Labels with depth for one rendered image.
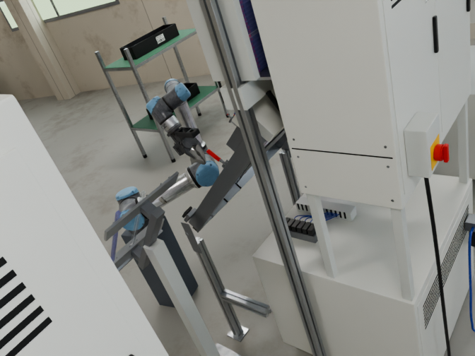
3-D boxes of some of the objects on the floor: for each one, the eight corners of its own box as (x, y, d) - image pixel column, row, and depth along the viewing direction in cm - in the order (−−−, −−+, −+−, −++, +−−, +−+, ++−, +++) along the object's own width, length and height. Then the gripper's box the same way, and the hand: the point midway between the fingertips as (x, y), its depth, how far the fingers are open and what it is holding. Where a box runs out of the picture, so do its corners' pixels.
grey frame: (232, 334, 226) (47, -72, 130) (306, 236, 272) (209, -117, 176) (329, 378, 192) (173, -132, 96) (394, 258, 238) (333, -168, 141)
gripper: (175, 127, 202) (204, 163, 205) (162, 137, 197) (192, 174, 200) (183, 119, 195) (213, 157, 198) (169, 130, 190) (201, 168, 193)
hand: (203, 161), depth 196 cm, fingers closed
